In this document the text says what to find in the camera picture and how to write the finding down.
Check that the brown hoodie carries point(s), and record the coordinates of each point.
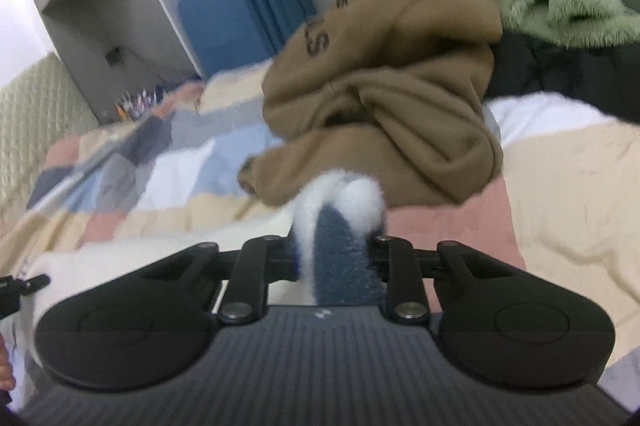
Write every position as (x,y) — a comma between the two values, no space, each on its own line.
(390,96)

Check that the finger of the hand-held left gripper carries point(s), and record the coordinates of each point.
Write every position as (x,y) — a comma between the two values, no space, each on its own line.
(36,283)

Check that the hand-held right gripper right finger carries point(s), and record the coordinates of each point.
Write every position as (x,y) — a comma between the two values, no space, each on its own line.
(400,266)

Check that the cream blue-striped sweater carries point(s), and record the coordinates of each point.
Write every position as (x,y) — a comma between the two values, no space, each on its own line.
(340,236)

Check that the black wall socket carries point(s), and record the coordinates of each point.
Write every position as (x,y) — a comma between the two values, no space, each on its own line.
(114,56)

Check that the group of small bottles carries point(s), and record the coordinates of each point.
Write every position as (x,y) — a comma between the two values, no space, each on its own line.
(140,102)

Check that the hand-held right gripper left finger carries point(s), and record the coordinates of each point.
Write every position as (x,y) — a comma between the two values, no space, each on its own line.
(260,261)

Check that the cream quilted headboard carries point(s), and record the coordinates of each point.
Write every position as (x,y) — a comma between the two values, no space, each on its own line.
(35,126)

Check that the person's left hand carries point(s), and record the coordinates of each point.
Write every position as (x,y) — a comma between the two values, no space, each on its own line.
(5,368)

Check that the blue padded board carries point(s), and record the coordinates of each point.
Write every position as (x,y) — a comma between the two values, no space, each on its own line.
(225,26)

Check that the patchwork quilt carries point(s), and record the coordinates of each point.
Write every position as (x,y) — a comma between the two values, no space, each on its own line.
(575,186)

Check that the black garment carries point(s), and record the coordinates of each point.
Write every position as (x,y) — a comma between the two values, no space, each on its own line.
(565,76)

